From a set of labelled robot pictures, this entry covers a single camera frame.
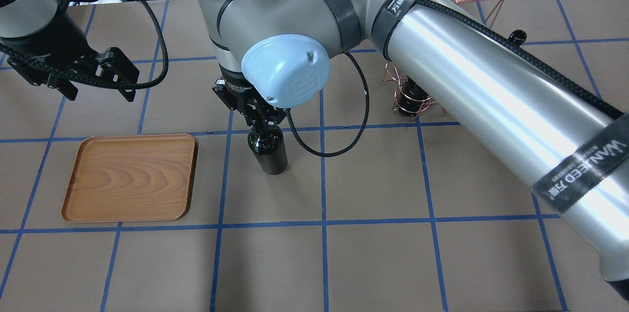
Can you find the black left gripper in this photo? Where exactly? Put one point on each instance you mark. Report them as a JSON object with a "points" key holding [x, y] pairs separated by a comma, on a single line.
{"points": [[55, 60]]}

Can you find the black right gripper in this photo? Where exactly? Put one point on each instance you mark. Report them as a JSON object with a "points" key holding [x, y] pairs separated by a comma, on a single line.
{"points": [[234, 95]]}

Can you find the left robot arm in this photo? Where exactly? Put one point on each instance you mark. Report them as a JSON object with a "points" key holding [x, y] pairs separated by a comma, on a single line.
{"points": [[48, 40]]}

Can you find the copper wire wine rack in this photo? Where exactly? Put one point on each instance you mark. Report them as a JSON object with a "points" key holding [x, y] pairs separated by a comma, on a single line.
{"points": [[394, 74]]}

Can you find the dark wine bottle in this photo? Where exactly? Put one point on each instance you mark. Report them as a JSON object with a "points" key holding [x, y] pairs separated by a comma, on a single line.
{"points": [[267, 143], [518, 37], [410, 99]]}

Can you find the wooden tray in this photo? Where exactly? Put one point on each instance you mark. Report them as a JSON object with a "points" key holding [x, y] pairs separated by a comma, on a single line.
{"points": [[141, 178]]}

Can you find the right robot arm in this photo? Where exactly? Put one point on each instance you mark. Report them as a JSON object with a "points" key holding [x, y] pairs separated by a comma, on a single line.
{"points": [[569, 146]]}

